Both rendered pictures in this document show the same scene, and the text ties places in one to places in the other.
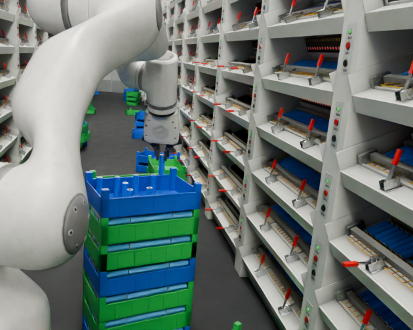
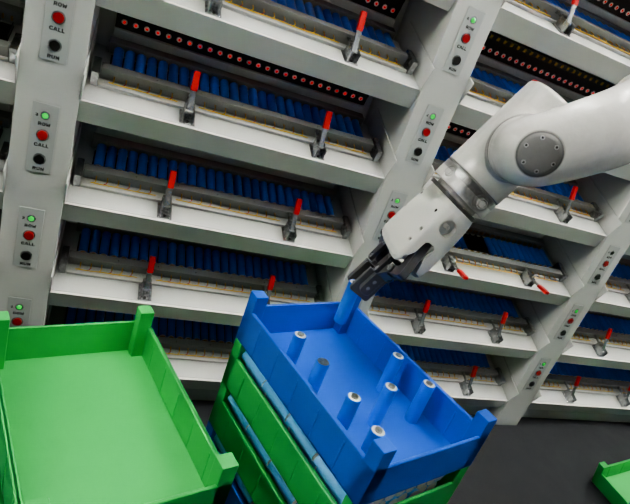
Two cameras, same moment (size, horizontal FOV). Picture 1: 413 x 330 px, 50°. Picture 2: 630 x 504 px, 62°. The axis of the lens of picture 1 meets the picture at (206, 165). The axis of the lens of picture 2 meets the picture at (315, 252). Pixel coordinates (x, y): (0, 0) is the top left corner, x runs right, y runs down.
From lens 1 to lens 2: 1.71 m
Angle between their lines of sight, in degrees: 96
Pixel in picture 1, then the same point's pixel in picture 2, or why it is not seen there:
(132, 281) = not seen: outside the picture
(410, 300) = (488, 275)
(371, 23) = (499, 23)
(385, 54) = not seen: hidden behind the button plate
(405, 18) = (548, 41)
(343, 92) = (442, 96)
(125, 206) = (444, 413)
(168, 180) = (251, 325)
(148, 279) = not seen: hidden behind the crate
